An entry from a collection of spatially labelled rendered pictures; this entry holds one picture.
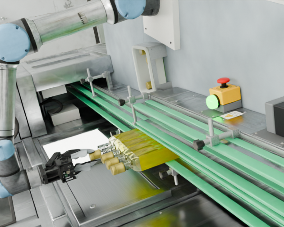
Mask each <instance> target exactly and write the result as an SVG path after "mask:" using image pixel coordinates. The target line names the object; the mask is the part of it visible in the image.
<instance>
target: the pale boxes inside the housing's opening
mask: <svg viewBox="0 0 284 227"><path fill-rule="evenodd" d="M39 93H40V95H41V96H42V98H43V99H45V98H48V97H52V96H55V95H60V94H63V93H67V91H66V87H65V85H62V86H58V87H54V88H51V89H47V90H43V91H39ZM59 108H60V107H58V108H54V109H50V110H47V113H48V115H50V118H49V120H50V121H51V123H52V124H53V125H54V126H57V125H60V124H63V123H67V122H70V121H73V120H77V119H80V118H81V117H80V113H79V110H78V108H77V107H76V106H75V105H73V104H68V105H64V106H63V108H62V110H61V111H60V112H59V113H54V112H56V111H57V110H58V109H59ZM52 113H54V114H52Z"/></svg>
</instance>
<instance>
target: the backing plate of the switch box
mask: <svg viewBox="0 0 284 227"><path fill-rule="evenodd" d="M252 135H254V136H257V137H259V138H261V139H264V140H266V141H269V142H272V143H274V144H276V145H279V146H284V137H282V136H279V135H276V134H274V133H271V132H268V131H267V128H265V129H262V130H260V131H257V132H254V133H252Z"/></svg>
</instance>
